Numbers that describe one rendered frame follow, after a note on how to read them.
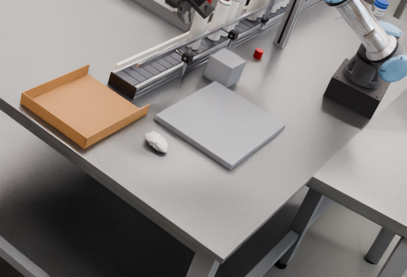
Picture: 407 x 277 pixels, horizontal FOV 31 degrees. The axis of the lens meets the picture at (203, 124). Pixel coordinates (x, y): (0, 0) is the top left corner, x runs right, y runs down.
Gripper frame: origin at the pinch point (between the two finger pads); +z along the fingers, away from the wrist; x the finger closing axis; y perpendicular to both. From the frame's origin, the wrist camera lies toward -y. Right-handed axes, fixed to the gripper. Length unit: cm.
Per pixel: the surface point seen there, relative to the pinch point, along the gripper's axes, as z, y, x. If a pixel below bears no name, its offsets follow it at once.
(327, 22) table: 64, -17, -76
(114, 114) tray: -6.9, -7.4, 46.3
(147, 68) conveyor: 1.5, 0.0, 22.6
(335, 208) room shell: 135, -60, -33
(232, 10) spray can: 14.0, -2.3, -22.6
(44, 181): 55, 25, 62
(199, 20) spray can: 3.3, -0.8, -4.8
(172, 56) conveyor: 8.8, -0.2, 10.0
